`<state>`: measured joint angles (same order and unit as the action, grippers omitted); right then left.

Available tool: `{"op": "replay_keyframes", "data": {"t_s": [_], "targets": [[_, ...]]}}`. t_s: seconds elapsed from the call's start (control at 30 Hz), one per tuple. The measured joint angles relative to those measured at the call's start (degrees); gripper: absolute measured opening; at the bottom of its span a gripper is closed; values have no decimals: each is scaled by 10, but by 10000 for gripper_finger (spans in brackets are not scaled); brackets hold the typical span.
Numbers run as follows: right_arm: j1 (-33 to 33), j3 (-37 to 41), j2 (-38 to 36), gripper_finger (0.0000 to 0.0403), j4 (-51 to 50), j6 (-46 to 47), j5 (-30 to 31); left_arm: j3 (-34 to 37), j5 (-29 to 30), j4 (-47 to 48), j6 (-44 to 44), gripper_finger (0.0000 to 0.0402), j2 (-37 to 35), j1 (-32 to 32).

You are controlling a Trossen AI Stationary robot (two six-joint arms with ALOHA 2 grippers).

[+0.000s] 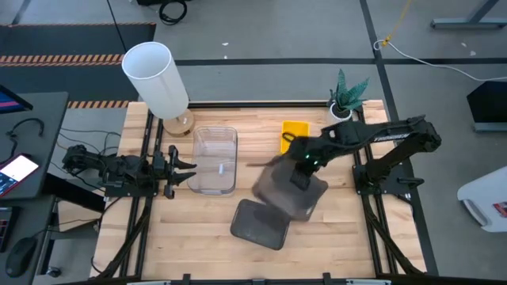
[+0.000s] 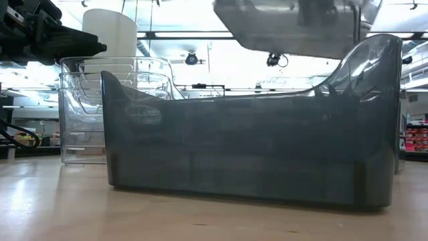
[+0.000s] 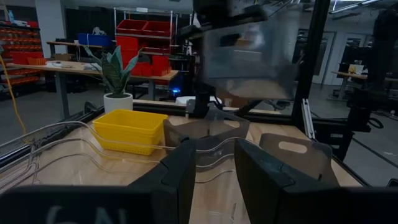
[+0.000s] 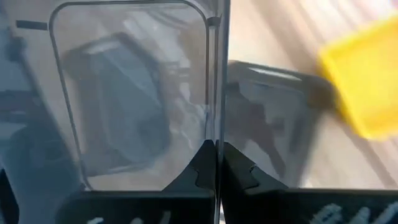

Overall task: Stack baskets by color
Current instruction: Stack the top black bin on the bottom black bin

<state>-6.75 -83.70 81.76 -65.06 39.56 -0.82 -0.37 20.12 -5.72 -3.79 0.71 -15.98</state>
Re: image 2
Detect smoky grey plastic bin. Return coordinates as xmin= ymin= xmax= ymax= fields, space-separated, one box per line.
xmin=213 ymin=0 xmax=384 ymax=60
xmin=100 ymin=33 xmax=404 ymax=211

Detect black aluminium table frame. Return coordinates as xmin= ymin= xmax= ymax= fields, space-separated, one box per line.
xmin=0 ymin=145 xmax=63 ymax=160

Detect shelf with red goods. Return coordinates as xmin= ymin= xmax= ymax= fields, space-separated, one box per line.
xmin=405 ymin=123 xmax=428 ymax=153

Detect cluttered background bench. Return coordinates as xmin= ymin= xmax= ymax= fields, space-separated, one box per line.
xmin=13 ymin=131 xmax=62 ymax=148

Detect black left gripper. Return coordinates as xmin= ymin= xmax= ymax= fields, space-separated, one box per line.
xmin=0 ymin=0 xmax=108 ymax=66

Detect white lamp with wooden base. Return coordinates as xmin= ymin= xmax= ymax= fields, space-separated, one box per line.
xmin=82 ymin=8 xmax=138 ymax=76

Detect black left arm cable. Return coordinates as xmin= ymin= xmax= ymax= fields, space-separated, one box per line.
xmin=0 ymin=118 xmax=41 ymax=149

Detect clear plastic bin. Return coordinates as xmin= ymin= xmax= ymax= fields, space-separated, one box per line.
xmin=58 ymin=72 xmax=185 ymax=165
xmin=60 ymin=56 xmax=175 ymax=158

